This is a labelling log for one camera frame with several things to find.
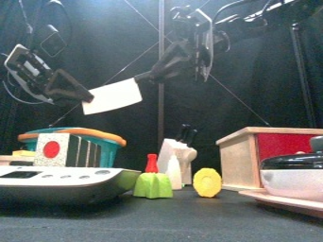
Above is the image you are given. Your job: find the dark vertical frame pole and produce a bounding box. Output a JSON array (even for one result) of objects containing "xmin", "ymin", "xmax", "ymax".
[{"xmin": 156, "ymin": 0, "xmax": 167, "ymax": 149}]

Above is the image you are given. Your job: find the black handled toy knife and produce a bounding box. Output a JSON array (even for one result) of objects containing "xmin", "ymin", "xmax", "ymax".
[
  {"xmin": 175, "ymin": 123, "xmax": 191, "ymax": 143},
  {"xmin": 185, "ymin": 128, "xmax": 199, "ymax": 147}
]

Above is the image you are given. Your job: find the pink tray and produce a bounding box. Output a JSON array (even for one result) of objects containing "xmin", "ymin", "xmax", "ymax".
[{"xmin": 237, "ymin": 188, "xmax": 323, "ymax": 219}]

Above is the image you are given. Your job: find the teal basket orange rim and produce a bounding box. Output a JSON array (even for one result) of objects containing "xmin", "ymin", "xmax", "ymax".
[{"xmin": 16, "ymin": 127, "xmax": 126, "ymax": 168}]

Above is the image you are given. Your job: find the wooden box red panel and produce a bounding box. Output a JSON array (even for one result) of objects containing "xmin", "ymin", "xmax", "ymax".
[{"xmin": 215, "ymin": 126, "xmax": 323, "ymax": 193}]

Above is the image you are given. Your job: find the white toy kitchen scale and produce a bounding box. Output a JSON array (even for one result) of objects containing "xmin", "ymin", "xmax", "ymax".
[{"xmin": 0, "ymin": 164, "xmax": 143, "ymax": 206}]

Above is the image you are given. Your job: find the black and white pot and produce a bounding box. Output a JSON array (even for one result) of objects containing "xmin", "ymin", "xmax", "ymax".
[{"xmin": 259, "ymin": 135, "xmax": 323, "ymax": 202}]

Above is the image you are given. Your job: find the yellow toy corn slice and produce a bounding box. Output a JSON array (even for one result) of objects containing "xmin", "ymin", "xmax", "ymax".
[{"xmin": 192, "ymin": 167, "xmax": 223, "ymax": 199}]

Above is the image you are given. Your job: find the thin white cord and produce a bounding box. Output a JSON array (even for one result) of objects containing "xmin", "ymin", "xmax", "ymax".
[
  {"xmin": 49, "ymin": 39, "xmax": 169, "ymax": 128},
  {"xmin": 124, "ymin": 0, "xmax": 272, "ymax": 128}
]

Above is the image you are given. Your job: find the yellow green toy food piece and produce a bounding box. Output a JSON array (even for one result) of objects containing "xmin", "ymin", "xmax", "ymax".
[{"xmin": 12, "ymin": 149, "xmax": 37, "ymax": 158}]

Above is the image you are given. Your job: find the white toy knife block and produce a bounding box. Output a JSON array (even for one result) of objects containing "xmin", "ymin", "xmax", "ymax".
[{"xmin": 156, "ymin": 137, "xmax": 197, "ymax": 190}]

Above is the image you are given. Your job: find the white toy bottle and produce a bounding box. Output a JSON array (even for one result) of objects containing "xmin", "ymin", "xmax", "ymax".
[{"xmin": 165, "ymin": 154, "xmax": 184, "ymax": 191}]

